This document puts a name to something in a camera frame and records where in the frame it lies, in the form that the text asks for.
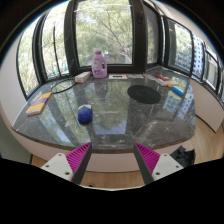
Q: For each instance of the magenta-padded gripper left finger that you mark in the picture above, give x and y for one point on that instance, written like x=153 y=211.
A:
x=77 y=158

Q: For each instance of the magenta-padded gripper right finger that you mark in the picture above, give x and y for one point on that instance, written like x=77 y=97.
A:
x=148 y=158

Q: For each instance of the blue and white computer mouse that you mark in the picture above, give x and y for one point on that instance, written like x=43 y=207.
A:
x=85 y=115

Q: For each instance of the round black mouse pad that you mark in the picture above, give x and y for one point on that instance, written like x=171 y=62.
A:
x=144 y=94

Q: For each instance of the yellow and purple box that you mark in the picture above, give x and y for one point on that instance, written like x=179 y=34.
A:
x=37 y=106

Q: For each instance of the small blue box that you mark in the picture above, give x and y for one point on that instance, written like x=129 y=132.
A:
x=178 y=90

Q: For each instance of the white box with blue stripe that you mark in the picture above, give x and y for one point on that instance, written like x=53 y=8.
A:
x=158 y=81

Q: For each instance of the white and orange carton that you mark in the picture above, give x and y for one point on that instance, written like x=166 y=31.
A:
x=82 y=77

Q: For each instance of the colourful leaflet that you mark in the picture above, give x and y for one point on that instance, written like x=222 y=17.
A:
x=149 y=76

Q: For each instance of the pale printed leaflet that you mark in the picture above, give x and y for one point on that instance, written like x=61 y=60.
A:
x=135 y=76

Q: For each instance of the purple detergent bottle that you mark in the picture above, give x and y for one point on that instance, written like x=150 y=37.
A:
x=99 y=66

